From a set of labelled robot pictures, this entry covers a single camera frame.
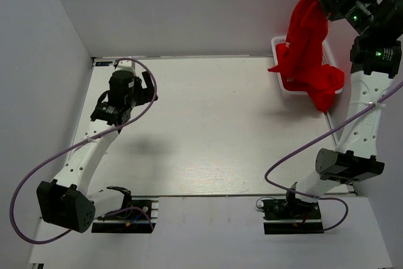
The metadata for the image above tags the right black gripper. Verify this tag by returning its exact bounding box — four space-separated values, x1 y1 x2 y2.
315 0 378 36

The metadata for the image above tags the red t shirt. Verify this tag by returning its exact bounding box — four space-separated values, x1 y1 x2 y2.
267 0 337 86

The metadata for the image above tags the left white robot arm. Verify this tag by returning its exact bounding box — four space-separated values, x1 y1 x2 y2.
37 70 157 233

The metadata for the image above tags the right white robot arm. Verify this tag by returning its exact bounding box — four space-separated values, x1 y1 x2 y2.
284 0 402 218

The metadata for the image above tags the red shirts pile in basket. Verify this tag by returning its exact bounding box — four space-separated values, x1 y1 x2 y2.
277 41 345 113

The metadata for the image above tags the blue table label sticker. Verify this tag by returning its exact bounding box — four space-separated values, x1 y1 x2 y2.
95 61 112 67

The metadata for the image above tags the white plastic basket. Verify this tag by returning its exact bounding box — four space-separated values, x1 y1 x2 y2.
271 36 344 95

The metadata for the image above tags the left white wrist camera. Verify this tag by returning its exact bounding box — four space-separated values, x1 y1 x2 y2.
114 60 136 76

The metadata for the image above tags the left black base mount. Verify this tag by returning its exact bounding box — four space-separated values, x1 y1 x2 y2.
91 197 159 234

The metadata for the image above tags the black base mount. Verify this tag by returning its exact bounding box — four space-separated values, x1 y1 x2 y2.
256 197 324 235
91 197 159 234

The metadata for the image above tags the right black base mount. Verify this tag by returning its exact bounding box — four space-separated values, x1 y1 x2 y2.
256 197 324 235

